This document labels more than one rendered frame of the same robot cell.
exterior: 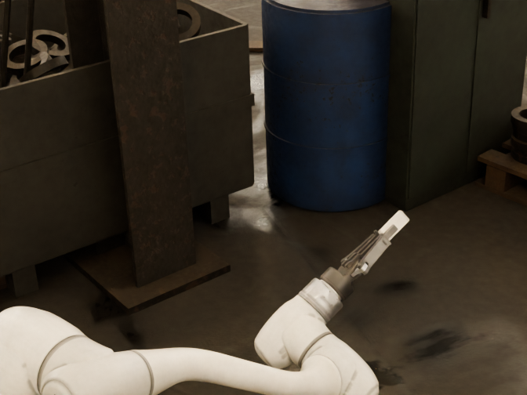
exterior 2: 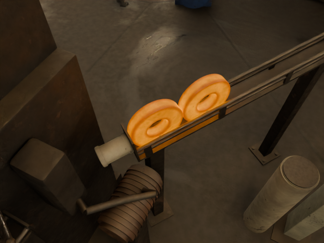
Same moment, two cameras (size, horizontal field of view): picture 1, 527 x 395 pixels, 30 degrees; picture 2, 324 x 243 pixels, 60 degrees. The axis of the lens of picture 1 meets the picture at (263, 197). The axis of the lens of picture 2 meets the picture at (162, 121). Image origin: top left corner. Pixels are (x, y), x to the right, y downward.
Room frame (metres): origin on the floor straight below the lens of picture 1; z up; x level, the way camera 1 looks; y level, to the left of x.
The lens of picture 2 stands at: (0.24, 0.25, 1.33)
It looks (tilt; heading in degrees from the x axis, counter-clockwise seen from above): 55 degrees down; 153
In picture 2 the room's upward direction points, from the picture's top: straight up
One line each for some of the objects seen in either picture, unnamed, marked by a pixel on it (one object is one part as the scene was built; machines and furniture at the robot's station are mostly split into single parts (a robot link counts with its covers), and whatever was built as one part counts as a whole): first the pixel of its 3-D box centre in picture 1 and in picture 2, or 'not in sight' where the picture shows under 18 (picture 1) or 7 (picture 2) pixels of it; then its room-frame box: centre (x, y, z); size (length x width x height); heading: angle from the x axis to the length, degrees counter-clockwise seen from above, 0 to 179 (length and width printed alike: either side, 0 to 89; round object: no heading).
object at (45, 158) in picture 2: not in sight; (52, 179); (-0.14, 0.14, 0.68); 0.11 x 0.08 x 0.24; 36
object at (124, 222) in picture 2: not in sight; (136, 220); (-0.07, 0.30, 0.27); 0.22 x 0.13 x 0.53; 126
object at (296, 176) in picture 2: not in sight; (274, 200); (0.10, 0.82, 0.26); 0.12 x 0.12 x 0.52
